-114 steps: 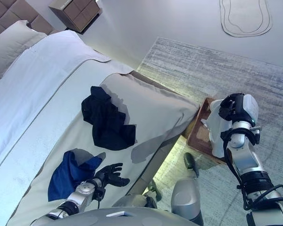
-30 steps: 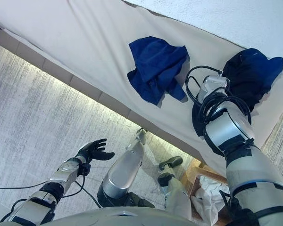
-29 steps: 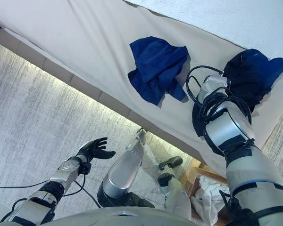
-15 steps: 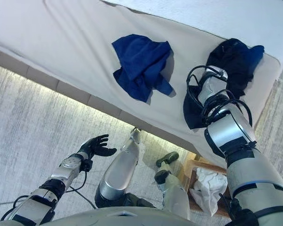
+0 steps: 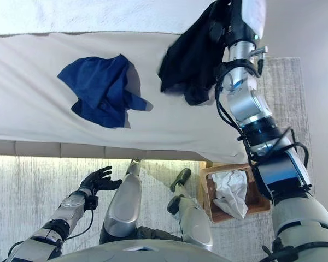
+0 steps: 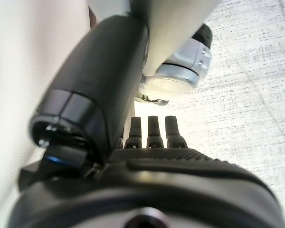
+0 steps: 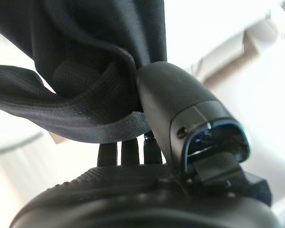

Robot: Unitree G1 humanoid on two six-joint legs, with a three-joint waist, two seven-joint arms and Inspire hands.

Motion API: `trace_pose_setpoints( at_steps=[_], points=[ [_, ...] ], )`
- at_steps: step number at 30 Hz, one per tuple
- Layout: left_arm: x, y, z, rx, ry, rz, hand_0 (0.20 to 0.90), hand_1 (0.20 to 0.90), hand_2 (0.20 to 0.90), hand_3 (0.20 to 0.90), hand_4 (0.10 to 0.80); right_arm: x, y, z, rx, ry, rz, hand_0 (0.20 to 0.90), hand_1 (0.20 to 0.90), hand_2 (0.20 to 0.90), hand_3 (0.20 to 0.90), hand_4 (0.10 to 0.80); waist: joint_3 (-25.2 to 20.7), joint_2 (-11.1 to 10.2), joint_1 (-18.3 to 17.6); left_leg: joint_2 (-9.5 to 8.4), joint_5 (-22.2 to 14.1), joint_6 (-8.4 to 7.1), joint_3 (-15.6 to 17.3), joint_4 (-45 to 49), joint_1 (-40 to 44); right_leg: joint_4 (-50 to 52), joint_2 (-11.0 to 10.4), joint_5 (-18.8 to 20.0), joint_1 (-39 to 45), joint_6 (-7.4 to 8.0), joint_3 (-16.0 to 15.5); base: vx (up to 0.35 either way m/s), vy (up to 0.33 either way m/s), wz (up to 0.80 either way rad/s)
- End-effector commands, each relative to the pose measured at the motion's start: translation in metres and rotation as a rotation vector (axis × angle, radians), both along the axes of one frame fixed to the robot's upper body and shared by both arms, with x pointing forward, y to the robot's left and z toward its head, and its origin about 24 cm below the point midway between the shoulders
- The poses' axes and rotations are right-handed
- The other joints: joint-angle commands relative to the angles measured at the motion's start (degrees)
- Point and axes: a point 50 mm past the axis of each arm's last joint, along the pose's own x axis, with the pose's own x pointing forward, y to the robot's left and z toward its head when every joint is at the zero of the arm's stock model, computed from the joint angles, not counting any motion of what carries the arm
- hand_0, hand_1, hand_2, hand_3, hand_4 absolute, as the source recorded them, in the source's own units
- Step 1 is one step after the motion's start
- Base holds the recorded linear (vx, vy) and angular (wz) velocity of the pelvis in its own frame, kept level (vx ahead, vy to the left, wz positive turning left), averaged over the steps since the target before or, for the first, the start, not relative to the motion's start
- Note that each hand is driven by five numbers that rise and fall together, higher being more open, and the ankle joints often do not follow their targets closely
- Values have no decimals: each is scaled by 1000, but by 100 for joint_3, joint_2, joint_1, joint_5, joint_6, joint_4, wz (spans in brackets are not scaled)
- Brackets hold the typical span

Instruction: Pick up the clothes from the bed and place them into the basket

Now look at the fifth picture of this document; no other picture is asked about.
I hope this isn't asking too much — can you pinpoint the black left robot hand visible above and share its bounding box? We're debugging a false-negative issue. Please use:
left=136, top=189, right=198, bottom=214
left=79, top=165, right=123, bottom=193

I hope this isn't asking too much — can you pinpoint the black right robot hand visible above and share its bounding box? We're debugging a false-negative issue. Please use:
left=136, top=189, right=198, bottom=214
left=209, top=0, right=266, bottom=47

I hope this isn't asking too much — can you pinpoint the black garment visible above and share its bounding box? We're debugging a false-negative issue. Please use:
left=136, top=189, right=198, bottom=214
left=157, top=1, right=227, bottom=106

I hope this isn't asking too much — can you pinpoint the blue shirt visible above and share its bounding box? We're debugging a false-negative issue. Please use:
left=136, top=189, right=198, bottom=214
left=57, top=53, right=154, bottom=129

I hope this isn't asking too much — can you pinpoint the white garment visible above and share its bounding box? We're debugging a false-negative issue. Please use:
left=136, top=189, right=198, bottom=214
left=210, top=169, right=249, bottom=221

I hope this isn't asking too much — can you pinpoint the upholstered bed base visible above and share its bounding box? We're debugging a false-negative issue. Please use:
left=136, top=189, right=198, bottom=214
left=0, top=139, right=208, bottom=162

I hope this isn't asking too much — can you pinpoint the brown wicker basket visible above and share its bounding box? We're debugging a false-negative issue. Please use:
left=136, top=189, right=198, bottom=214
left=200, top=163, right=271, bottom=224

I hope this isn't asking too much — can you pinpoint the grey robot torso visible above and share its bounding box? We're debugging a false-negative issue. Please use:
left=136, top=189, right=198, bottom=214
left=48, top=226, right=266, bottom=262

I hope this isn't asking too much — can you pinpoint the silver right robot leg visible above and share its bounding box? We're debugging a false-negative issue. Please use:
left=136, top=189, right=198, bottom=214
left=140, top=160, right=214, bottom=248

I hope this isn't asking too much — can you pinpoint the white duvet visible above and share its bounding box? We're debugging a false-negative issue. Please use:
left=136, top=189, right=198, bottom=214
left=0, top=0, right=216, bottom=38

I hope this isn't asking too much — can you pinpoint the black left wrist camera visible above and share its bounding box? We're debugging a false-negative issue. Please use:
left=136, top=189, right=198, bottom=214
left=86, top=195, right=99, bottom=211

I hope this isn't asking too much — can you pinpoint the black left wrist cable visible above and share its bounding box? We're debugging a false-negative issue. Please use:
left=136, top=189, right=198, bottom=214
left=62, top=195, right=99, bottom=241

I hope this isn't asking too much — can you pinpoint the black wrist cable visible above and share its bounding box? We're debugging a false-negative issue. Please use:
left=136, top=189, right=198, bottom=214
left=214, top=61, right=309, bottom=192
left=62, top=195, right=99, bottom=241

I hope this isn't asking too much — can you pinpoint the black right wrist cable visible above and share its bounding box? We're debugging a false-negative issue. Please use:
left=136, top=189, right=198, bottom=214
left=214, top=61, right=309, bottom=192

